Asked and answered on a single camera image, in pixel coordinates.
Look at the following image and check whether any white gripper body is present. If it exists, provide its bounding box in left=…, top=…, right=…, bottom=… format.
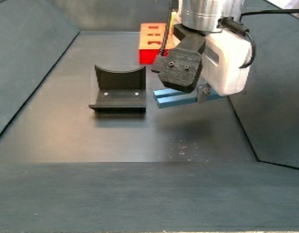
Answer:
left=200, top=30, right=251, bottom=96

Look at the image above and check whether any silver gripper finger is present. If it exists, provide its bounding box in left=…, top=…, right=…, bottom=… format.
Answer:
left=197, top=83, right=210, bottom=103

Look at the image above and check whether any light blue double-square block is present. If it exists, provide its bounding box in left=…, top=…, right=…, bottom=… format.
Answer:
left=153, top=87, right=221, bottom=108

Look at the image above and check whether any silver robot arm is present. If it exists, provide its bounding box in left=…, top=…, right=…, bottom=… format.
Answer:
left=177, top=0, right=255, bottom=102

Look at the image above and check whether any red shape-sorter board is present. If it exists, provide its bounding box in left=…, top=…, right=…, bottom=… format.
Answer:
left=137, top=22, right=177, bottom=66

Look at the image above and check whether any yellow cylinder peg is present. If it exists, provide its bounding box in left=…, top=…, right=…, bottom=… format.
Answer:
left=169, top=11, right=176, bottom=28

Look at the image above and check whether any black curved holder stand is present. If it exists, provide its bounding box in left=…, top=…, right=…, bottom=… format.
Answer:
left=87, top=66, right=145, bottom=112

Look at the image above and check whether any black cable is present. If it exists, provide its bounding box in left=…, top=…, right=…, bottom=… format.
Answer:
left=219, top=8, right=299, bottom=69

